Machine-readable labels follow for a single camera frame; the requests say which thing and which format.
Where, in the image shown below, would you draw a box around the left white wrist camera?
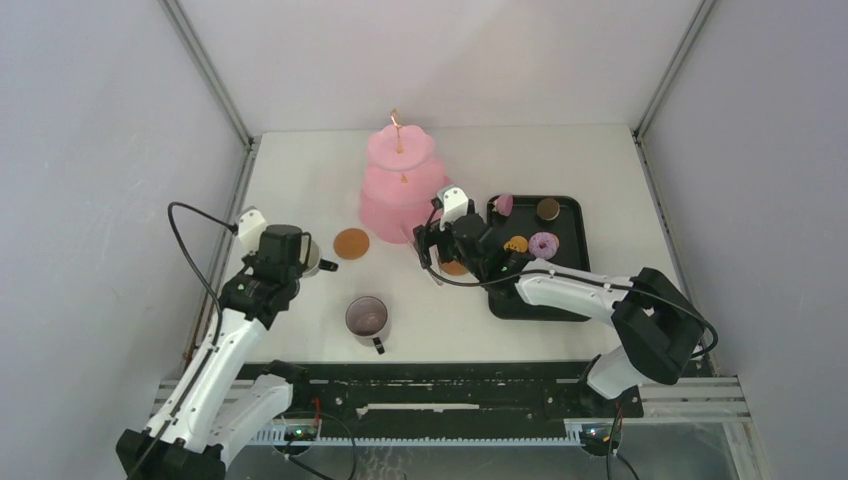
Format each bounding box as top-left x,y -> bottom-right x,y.
236,206 -> 268,254

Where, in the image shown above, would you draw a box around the pink three-tier cake stand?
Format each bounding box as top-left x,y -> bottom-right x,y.
358,110 -> 451,244

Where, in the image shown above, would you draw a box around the right black camera cable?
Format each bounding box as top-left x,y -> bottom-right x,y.
423,261 -> 719,362

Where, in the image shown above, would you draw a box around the left wooden round coaster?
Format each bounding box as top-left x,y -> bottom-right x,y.
333,228 -> 370,260

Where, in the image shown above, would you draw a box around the chocolate round cookie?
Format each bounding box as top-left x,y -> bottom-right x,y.
536,197 -> 561,222

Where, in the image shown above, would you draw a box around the black mug with white inside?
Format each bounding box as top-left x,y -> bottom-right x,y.
299,235 -> 339,278

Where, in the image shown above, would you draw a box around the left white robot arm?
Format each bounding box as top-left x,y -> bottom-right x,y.
116,225 -> 316,479

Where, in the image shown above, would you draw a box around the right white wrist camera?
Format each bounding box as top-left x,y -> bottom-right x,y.
436,184 -> 472,230

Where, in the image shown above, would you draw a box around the pink cupcake toy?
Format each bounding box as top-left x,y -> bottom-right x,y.
491,194 -> 514,217

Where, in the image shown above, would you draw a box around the wooden round coaster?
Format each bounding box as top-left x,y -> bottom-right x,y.
333,228 -> 370,260
439,261 -> 468,277

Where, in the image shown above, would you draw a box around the pink frosted sprinkle donut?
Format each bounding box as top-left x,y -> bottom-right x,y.
528,231 -> 560,260

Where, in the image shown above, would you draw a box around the purple mug with black handle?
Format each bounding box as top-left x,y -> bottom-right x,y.
345,296 -> 390,355

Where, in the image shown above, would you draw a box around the yellow round biscuit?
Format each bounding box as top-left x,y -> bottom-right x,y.
503,235 -> 529,253

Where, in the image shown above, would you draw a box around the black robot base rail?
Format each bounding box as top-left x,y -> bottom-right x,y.
285,361 -> 644,442

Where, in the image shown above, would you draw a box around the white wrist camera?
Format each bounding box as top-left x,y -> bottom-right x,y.
236,206 -> 268,254
436,184 -> 472,230

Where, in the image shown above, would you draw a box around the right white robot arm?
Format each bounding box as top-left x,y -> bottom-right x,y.
413,214 -> 715,416

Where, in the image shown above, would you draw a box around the right wooden round coaster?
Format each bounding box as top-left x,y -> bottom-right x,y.
439,261 -> 468,277

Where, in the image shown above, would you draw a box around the pink-tipped metal tongs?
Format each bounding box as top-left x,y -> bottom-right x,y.
402,224 -> 443,286

